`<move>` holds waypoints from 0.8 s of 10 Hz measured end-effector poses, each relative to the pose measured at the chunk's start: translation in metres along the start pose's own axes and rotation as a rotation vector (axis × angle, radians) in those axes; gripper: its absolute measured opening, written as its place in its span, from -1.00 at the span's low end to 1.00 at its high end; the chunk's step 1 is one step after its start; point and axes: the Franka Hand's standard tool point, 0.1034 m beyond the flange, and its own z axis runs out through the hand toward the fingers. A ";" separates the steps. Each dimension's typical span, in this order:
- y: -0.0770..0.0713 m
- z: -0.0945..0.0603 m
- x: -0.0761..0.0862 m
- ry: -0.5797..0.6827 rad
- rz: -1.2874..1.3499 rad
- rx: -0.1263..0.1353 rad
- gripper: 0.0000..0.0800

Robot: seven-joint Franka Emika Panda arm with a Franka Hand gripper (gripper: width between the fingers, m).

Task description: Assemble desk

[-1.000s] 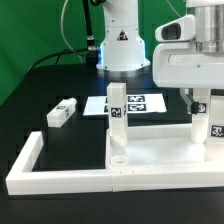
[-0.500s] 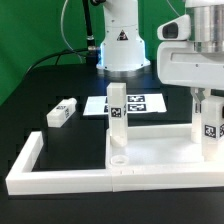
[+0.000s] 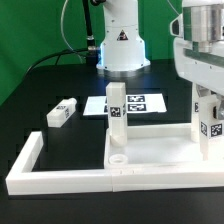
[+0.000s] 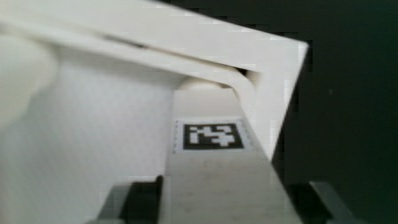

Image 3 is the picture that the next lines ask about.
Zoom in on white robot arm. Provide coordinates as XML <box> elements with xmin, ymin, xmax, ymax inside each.
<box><xmin>97</xmin><ymin>0</ymin><xmax>224</xmax><ymax>120</ymax></box>

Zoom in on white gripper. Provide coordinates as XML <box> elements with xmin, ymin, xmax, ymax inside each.
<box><xmin>170</xmin><ymin>15</ymin><xmax>224</xmax><ymax>120</ymax></box>

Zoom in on white U-shaped frame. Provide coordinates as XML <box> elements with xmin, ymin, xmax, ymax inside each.
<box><xmin>6</xmin><ymin>132</ymin><xmax>224</xmax><ymax>195</ymax></box>

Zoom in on white desk top tray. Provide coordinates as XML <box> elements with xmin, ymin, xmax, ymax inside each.
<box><xmin>104</xmin><ymin>123</ymin><xmax>224</xmax><ymax>172</ymax></box>

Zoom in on AprilTag marker sheet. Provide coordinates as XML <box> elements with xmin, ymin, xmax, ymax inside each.
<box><xmin>83</xmin><ymin>93</ymin><xmax>167</xmax><ymax>116</ymax></box>

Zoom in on grey looping cable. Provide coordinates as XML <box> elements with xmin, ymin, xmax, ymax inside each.
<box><xmin>59</xmin><ymin>0</ymin><xmax>84</xmax><ymax>64</ymax></box>

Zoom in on black cables on table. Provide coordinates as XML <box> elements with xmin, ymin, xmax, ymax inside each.
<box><xmin>25</xmin><ymin>48</ymin><xmax>90</xmax><ymax>75</ymax></box>

